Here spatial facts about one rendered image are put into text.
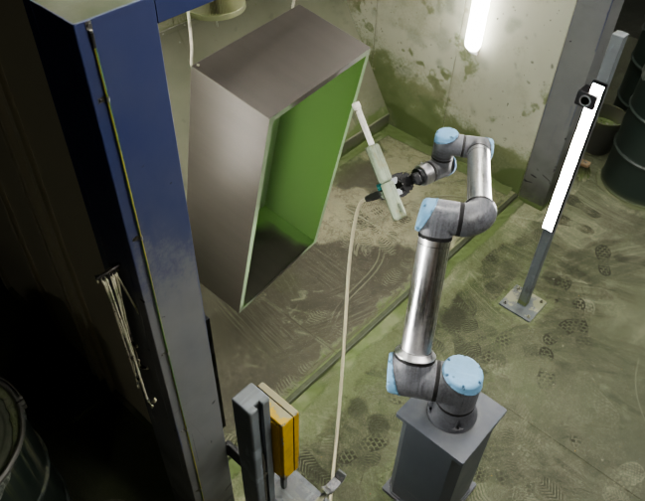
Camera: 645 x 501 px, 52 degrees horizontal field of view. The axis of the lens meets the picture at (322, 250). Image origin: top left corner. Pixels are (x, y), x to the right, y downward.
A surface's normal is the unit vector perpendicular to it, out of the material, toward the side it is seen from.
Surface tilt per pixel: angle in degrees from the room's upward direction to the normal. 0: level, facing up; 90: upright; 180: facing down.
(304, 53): 12
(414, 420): 0
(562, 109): 90
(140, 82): 90
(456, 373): 5
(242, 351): 0
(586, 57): 90
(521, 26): 90
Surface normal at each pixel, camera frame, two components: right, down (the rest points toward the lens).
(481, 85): -0.67, 0.51
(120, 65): 0.74, 0.49
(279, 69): 0.18, -0.60
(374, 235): 0.02, -0.71
